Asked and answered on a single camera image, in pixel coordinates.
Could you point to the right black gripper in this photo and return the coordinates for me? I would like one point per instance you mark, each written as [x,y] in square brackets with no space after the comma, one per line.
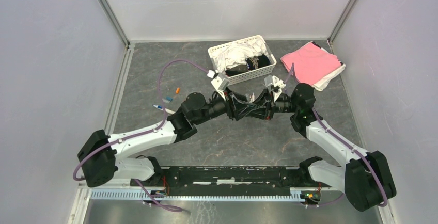
[265,105]

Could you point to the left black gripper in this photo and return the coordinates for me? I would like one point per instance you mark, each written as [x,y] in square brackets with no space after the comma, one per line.
[236,105]

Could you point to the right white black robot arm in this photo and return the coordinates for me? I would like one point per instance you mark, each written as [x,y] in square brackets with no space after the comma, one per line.
[363,177]

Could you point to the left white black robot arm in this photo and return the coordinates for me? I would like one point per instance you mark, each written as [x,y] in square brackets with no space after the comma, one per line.
[181,125]

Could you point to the white pen blue ends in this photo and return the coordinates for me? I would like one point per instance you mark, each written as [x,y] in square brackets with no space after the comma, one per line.
[164,109]

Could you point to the white plastic basket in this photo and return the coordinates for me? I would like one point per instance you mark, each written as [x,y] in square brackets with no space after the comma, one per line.
[250,74]

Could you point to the black cloth in basket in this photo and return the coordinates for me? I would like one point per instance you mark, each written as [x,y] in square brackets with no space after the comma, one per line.
[253,63]

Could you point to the white cloth in basket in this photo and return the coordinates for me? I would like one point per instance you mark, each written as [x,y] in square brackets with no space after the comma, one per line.
[237,53]

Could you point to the white cloth under pink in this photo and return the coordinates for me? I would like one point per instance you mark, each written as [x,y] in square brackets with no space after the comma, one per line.
[328,67]

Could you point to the pink folded cloth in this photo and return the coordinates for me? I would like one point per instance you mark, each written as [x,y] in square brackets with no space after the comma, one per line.
[303,63]

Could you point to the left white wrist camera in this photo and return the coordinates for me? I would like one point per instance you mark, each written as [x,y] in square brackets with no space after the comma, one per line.
[219,82]

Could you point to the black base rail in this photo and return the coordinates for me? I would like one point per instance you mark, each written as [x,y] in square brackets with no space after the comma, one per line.
[237,181]

